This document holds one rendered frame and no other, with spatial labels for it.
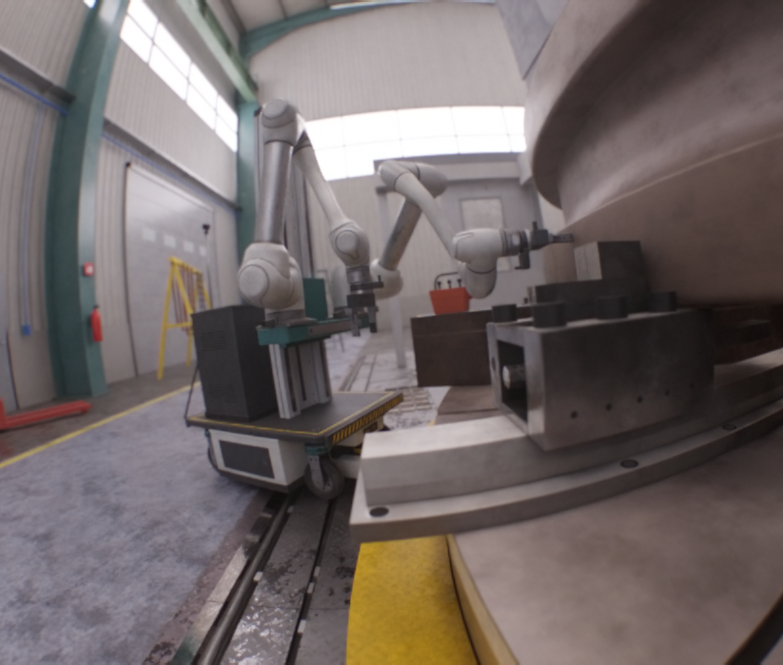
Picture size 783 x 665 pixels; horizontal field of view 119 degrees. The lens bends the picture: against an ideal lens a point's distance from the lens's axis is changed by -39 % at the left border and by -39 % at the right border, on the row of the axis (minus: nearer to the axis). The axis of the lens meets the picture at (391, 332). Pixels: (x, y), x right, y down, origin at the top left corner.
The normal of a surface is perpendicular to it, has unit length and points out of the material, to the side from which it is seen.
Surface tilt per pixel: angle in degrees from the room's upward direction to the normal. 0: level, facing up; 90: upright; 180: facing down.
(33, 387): 90
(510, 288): 90
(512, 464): 72
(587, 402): 90
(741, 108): 77
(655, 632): 0
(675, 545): 0
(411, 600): 0
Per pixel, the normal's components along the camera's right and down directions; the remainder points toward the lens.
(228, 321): -0.43, 0.11
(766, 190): -0.98, 0.12
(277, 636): -0.11, -0.99
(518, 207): 0.00, 0.06
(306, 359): 0.90, -0.07
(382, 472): -0.03, -0.25
